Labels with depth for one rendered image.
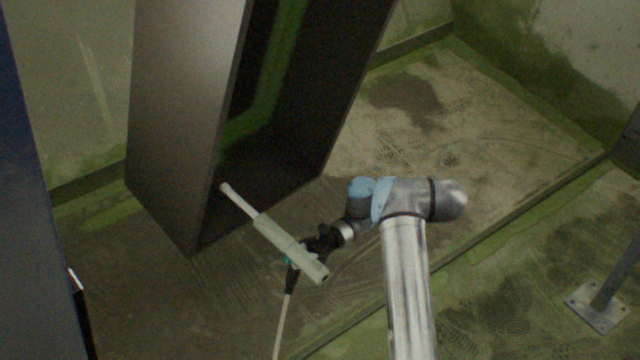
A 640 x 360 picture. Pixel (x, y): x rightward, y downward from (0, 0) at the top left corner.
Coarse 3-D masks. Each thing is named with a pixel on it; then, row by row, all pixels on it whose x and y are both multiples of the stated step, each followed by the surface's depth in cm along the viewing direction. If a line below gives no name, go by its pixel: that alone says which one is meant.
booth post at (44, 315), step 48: (0, 0) 79; (0, 48) 83; (0, 96) 87; (0, 144) 91; (0, 192) 96; (0, 240) 102; (48, 240) 108; (0, 288) 108; (48, 288) 115; (0, 336) 115; (48, 336) 123
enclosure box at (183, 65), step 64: (192, 0) 157; (256, 0) 213; (320, 0) 218; (384, 0) 199; (192, 64) 170; (256, 64) 242; (320, 64) 232; (128, 128) 214; (192, 128) 185; (256, 128) 266; (320, 128) 248; (192, 192) 203; (256, 192) 250; (192, 256) 229
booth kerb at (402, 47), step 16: (432, 32) 391; (448, 32) 401; (384, 48) 371; (400, 48) 380; (416, 48) 390; (80, 176) 288; (96, 176) 293; (112, 176) 299; (48, 192) 281; (64, 192) 287; (80, 192) 293
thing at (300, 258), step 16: (224, 192) 238; (256, 224) 230; (272, 224) 229; (272, 240) 227; (288, 240) 225; (288, 256) 224; (304, 256) 221; (288, 272) 230; (304, 272) 222; (320, 272) 218; (288, 288) 234
